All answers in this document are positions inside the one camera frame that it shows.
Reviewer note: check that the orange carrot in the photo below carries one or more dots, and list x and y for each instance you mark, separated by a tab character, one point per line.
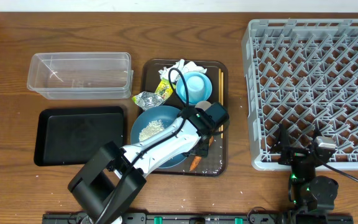
197	159

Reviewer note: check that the dark blue plate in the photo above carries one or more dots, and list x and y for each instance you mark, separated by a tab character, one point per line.
148	116

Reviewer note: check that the black waste tray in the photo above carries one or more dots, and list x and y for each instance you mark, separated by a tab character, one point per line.
68	136

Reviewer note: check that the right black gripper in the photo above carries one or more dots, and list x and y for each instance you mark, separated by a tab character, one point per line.
294	154

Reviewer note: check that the white cup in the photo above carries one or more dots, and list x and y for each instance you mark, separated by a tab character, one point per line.
204	105

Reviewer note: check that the light blue cup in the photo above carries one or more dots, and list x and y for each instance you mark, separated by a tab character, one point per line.
196	88

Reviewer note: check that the brown serving tray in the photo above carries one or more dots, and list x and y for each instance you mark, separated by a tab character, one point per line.
216	162

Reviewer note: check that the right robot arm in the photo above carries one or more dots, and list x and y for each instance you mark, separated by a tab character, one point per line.
312	195

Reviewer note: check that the yellow foil snack wrapper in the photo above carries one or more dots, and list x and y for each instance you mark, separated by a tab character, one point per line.
147	100

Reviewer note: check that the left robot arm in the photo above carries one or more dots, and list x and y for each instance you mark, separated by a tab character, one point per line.
109	182

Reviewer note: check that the clear plastic bin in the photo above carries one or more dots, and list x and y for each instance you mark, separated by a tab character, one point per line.
81	75

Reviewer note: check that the wooden chopstick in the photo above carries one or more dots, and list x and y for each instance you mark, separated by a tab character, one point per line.
219	87
222	127

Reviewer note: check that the white rice pile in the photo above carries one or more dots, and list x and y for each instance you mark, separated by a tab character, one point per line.
153	128

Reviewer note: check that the right wooden chopstick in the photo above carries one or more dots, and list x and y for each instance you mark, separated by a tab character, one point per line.
222	127

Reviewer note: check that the light blue bowl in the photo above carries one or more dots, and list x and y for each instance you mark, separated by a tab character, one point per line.
182	90

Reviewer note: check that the left wooden chopstick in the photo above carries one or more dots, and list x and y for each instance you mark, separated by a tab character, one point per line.
219	87

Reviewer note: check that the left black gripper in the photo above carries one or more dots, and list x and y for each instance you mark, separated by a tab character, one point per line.
205	154

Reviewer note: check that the crumpled white tissue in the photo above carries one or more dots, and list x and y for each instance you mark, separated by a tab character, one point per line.
182	66

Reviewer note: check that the grey dishwasher rack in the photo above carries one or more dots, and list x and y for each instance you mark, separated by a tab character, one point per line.
302	74

